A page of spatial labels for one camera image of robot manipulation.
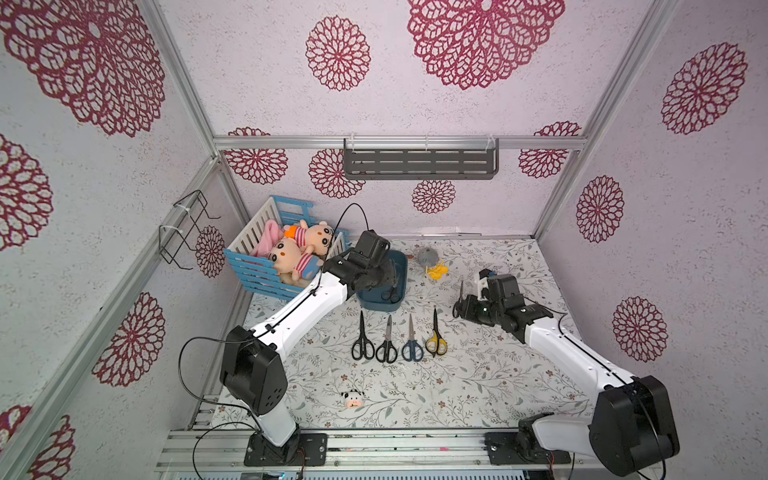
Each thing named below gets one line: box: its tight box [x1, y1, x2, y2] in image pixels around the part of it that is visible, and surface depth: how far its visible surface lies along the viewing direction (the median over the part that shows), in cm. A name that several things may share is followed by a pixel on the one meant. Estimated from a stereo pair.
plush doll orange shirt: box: [283, 220, 334, 256], surface depth 105 cm
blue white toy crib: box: [223, 196, 351, 300], surface depth 104 cm
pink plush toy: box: [250, 220, 284, 257], surface depth 105 cm
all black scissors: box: [351, 310, 375, 361], surface depth 94 cm
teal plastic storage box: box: [357, 250, 408, 312], surface depth 105 cm
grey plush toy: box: [417, 247, 439, 268], surface depth 109 cm
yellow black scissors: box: [425, 307, 448, 358], surface depth 94 cm
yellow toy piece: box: [428, 264, 449, 280], surface depth 112 cm
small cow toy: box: [341, 389, 365, 409], surface depth 81 cm
